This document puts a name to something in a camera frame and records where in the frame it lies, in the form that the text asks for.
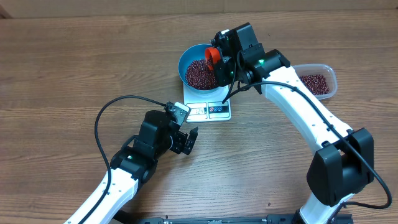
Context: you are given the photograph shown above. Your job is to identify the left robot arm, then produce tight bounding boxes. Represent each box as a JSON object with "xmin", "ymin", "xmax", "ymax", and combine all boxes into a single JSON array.
[{"xmin": 66, "ymin": 103, "xmax": 198, "ymax": 223}]

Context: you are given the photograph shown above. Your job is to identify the red beans in bowl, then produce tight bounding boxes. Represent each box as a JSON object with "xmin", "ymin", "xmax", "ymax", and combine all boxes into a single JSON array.
[{"xmin": 185, "ymin": 59, "xmax": 218, "ymax": 90}]

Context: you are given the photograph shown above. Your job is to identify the clear plastic food container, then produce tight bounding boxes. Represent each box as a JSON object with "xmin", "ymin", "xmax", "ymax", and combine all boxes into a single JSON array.
[{"xmin": 293, "ymin": 63, "xmax": 338, "ymax": 100}]

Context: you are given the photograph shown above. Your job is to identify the orange scoop with blue handle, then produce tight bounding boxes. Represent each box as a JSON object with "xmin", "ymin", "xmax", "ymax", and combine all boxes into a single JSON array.
[{"xmin": 205, "ymin": 47, "xmax": 221, "ymax": 71}]

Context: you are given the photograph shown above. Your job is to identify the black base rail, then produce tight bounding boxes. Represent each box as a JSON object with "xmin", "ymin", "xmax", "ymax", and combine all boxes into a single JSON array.
[{"xmin": 114, "ymin": 210, "xmax": 354, "ymax": 224}]

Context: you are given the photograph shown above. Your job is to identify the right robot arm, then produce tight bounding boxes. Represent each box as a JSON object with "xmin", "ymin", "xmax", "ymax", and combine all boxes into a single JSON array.
[{"xmin": 205, "ymin": 23, "xmax": 375, "ymax": 223}]

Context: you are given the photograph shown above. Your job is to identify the white digital kitchen scale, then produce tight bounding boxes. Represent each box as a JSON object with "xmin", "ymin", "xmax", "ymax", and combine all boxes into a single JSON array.
[{"xmin": 183, "ymin": 85, "xmax": 232, "ymax": 123}]

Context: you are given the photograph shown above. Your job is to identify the teal plastic bowl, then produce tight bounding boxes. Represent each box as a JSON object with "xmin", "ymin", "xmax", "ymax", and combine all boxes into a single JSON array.
[{"xmin": 178, "ymin": 44, "xmax": 228, "ymax": 95}]

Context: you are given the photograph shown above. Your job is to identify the red adzuki beans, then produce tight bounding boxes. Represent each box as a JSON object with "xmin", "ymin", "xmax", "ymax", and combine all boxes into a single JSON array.
[{"xmin": 300, "ymin": 74, "xmax": 330, "ymax": 95}]

